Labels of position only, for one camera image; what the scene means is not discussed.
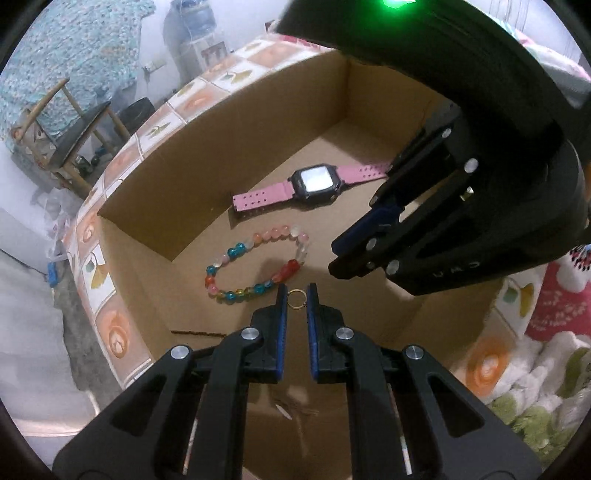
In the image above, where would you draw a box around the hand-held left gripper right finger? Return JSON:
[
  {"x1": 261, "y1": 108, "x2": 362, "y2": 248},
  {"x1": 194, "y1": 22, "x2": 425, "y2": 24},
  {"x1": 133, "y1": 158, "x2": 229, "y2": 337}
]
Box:
[{"x1": 306, "y1": 282, "x2": 542, "y2": 480}]

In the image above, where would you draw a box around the brown cardboard box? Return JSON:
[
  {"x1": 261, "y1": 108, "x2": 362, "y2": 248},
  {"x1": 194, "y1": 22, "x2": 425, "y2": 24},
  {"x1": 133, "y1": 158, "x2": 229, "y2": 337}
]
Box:
[{"x1": 97, "y1": 44, "x2": 504, "y2": 480}]

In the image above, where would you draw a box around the clear plastic bag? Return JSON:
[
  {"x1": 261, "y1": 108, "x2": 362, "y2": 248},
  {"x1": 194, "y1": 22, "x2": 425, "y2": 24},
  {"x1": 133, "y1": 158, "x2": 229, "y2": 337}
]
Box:
[{"x1": 44, "y1": 189, "x2": 70, "y2": 232}]

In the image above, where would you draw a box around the pink strap smart watch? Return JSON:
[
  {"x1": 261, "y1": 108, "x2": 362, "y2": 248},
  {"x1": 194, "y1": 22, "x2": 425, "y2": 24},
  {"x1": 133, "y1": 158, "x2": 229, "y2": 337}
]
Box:
[{"x1": 232, "y1": 164, "x2": 393, "y2": 217}]

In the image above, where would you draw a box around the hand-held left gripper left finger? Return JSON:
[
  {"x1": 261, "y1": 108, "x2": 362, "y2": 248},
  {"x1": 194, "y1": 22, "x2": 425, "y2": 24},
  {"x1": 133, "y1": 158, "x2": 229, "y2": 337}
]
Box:
[{"x1": 52, "y1": 282, "x2": 289, "y2": 480}]

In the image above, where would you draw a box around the wooden chair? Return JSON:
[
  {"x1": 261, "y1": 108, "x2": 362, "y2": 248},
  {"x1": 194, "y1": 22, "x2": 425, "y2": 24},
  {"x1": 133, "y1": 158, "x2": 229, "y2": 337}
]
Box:
[{"x1": 11, "y1": 78, "x2": 132, "y2": 197}]

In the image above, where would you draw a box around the multicolour bead bracelet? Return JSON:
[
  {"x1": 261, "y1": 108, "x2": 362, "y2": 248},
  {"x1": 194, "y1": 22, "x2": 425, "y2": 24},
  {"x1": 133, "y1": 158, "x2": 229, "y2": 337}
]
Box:
[{"x1": 204, "y1": 225, "x2": 311, "y2": 303}]

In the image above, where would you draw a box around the blue water jug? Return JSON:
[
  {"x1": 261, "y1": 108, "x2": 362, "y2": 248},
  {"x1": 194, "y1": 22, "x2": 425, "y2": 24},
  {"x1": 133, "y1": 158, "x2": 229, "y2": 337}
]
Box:
[{"x1": 170, "y1": 0, "x2": 218, "y2": 38}]

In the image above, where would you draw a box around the black bucket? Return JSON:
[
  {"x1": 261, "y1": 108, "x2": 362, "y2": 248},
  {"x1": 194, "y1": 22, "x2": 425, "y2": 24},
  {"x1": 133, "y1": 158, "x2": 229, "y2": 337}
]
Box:
[{"x1": 122, "y1": 98, "x2": 155, "y2": 127}]

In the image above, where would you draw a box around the blue floral cloth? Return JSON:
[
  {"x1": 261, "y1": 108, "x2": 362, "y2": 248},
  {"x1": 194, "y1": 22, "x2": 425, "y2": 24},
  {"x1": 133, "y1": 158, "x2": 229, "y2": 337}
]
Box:
[{"x1": 0, "y1": 0, "x2": 158, "y2": 139}]

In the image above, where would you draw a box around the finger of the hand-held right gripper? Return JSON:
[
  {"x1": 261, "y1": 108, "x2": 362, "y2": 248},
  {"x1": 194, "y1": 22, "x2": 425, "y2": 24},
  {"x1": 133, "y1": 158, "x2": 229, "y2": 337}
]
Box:
[
  {"x1": 328, "y1": 182, "x2": 482, "y2": 281},
  {"x1": 332, "y1": 111, "x2": 481, "y2": 254}
]

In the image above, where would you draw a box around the white water dispenser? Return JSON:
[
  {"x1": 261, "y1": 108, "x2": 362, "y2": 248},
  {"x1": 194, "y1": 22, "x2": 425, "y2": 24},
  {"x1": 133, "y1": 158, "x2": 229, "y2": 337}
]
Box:
[{"x1": 189, "y1": 38, "x2": 228, "y2": 71}]

